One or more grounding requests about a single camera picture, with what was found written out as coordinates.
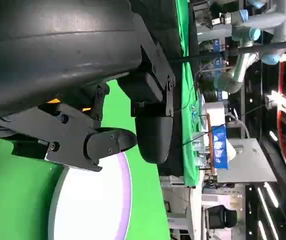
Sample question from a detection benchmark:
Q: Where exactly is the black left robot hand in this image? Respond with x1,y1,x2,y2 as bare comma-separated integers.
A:
0,0,176,173

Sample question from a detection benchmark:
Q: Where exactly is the green table cloth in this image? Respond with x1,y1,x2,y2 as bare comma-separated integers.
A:
0,79,171,240

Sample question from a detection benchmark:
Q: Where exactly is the lilac plate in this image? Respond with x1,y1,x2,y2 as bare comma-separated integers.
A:
48,146,133,240

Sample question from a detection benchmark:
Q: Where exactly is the green hanging cloth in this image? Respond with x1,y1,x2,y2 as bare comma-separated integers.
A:
175,0,200,189

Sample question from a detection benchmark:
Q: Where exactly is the white box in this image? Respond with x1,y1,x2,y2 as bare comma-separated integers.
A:
204,101,225,132

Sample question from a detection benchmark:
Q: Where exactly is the blue printed sign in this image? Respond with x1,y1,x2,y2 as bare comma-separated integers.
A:
211,124,231,170

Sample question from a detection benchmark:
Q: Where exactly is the white workshop desk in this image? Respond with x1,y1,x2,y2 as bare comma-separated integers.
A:
159,174,204,240

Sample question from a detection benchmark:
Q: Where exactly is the grey workshop table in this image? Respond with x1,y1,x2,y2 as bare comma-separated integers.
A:
216,138,278,184

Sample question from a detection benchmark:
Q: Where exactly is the black office chair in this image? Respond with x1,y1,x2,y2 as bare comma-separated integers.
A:
204,204,238,230

